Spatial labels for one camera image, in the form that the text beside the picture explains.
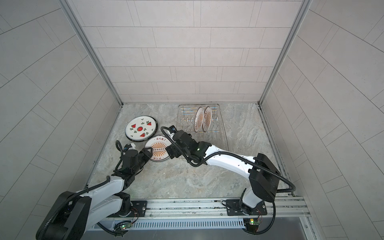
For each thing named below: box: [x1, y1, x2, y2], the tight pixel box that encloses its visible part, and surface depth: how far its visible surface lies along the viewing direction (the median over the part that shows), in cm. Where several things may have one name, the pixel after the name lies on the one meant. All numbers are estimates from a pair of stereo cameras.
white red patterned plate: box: [144, 135, 172, 162], surface depth 92 cm
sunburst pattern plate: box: [202, 106, 212, 132], surface depth 99 cm
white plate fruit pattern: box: [125, 115, 158, 142], surface depth 99 cm
